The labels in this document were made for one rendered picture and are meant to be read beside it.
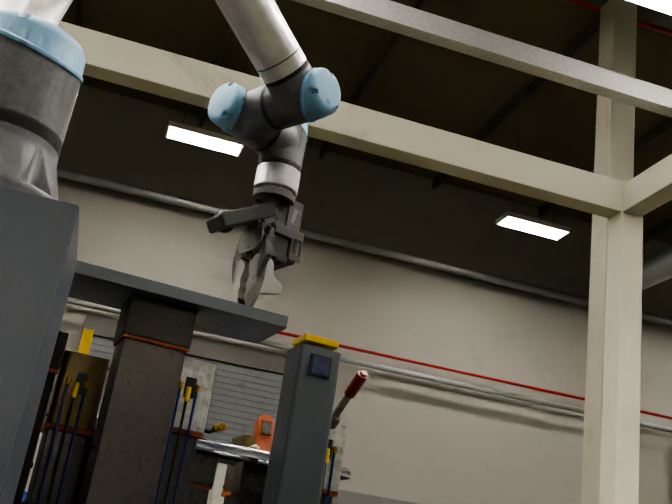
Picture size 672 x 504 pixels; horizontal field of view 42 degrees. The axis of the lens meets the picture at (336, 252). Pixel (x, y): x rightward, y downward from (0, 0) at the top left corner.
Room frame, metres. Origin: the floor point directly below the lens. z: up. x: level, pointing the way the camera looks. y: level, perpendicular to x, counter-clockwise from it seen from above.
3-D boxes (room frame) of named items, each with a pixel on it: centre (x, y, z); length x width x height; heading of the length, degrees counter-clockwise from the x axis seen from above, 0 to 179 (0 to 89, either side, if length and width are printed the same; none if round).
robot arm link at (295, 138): (1.33, 0.12, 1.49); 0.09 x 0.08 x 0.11; 138
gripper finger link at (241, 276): (1.36, 0.13, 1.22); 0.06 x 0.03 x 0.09; 126
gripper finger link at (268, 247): (1.31, 0.12, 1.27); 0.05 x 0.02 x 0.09; 36
